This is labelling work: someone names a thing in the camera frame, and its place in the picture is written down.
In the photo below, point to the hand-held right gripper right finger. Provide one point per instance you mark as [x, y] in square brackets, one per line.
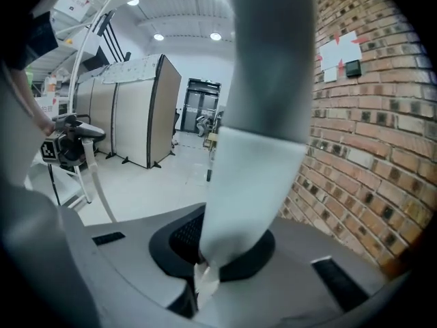
[256, 258]

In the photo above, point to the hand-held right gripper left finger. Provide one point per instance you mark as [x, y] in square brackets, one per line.
[177, 241]

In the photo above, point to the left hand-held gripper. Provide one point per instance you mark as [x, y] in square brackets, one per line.
[66, 149]

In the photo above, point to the person's left forearm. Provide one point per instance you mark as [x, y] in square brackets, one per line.
[30, 97]

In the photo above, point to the beige office partition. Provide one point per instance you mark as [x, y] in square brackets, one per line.
[133, 121]
[102, 115]

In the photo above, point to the white paper sign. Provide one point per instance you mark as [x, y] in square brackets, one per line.
[70, 5]
[42, 109]

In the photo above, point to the person's white shirt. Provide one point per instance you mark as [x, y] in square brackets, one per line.
[17, 142]

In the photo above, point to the patterned white cloth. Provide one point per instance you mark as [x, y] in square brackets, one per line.
[129, 68]

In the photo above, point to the white metal shelf rack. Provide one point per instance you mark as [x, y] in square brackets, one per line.
[81, 46]

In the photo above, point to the dark glass double door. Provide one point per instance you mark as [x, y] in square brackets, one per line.
[193, 108]

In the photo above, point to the light wooden table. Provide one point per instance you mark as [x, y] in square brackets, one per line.
[211, 138]

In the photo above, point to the black chest-mounted monitor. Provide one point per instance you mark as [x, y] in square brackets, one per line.
[34, 39]

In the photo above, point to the round ceiling light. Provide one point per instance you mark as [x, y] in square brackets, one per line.
[215, 36]
[133, 2]
[158, 37]

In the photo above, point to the small white paper sheet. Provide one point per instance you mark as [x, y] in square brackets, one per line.
[330, 75]

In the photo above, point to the large white paper sheet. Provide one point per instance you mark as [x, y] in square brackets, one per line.
[341, 53]

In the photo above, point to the black metal frame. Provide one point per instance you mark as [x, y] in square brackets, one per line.
[114, 43]

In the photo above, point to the black wall device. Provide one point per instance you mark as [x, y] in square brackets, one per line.
[353, 68]

